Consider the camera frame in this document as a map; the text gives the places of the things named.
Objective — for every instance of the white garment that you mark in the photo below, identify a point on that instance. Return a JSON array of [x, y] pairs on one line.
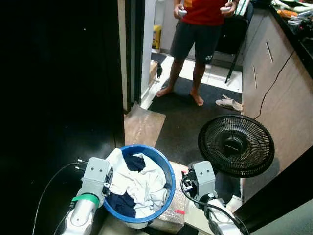
[[142, 183]]

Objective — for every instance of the black chair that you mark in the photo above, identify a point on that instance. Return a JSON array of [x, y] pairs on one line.
[[234, 34]]

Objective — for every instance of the dark sliding door frame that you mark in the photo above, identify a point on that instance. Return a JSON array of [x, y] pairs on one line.
[[131, 49]]

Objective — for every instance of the tall black door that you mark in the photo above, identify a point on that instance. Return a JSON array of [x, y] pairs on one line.
[[58, 73]]

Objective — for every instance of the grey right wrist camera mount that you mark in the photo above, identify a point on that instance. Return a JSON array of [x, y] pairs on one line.
[[204, 176]]

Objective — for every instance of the blue plastic laundry basket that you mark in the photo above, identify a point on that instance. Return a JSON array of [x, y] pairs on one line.
[[168, 198]]

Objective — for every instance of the brown kitchen cabinet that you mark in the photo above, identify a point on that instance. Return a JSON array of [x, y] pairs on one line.
[[279, 93]]

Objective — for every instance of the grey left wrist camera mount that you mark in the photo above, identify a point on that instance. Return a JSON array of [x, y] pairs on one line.
[[95, 176]]

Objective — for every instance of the yellow pedal bin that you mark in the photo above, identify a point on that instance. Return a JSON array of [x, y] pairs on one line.
[[156, 38]]

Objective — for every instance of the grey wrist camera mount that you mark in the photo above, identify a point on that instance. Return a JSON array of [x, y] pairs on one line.
[[204, 176], [95, 176]]

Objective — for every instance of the black floor fan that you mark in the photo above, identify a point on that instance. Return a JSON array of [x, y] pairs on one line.
[[236, 146]]

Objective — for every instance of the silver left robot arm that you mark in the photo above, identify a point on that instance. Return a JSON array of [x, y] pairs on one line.
[[80, 218]]

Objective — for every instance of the clear plastic box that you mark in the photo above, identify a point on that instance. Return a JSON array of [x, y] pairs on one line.
[[171, 215]]

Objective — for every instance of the beige sandal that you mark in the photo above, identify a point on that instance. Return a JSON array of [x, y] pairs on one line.
[[230, 103]]

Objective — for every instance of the navy blue garment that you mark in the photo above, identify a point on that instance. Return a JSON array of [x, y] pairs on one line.
[[122, 203]]

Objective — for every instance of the brown doormat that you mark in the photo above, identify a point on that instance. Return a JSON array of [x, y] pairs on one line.
[[144, 127]]

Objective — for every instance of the person in red shirt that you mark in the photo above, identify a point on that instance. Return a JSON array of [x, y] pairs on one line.
[[198, 36]]

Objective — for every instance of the brown cardboard box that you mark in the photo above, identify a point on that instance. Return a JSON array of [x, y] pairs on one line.
[[152, 72]]

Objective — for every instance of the small black cloth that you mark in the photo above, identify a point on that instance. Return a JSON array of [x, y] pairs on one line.
[[159, 71]]

